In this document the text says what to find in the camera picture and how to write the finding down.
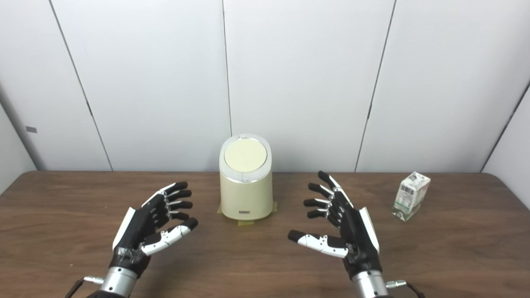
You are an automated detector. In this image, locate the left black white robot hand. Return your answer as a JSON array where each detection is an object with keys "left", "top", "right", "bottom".
[{"left": 109, "top": 181, "right": 199, "bottom": 277}]

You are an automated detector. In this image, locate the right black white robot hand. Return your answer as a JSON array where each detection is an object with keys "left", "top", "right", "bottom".
[{"left": 288, "top": 171, "right": 382, "bottom": 280}]

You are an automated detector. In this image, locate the white green milk carton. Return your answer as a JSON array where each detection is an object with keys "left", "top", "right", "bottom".
[{"left": 392, "top": 172, "right": 431, "bottom": 222}]

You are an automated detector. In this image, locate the cream-colored lidded bin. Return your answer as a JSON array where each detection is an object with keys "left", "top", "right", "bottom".
[{"left": 219, "top": 134, "right": 273, "bottom": 221}]

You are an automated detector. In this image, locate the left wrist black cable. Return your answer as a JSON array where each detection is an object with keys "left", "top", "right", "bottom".
[{"left": 64, "top": 276, "right": 104, "bottom": 298}]

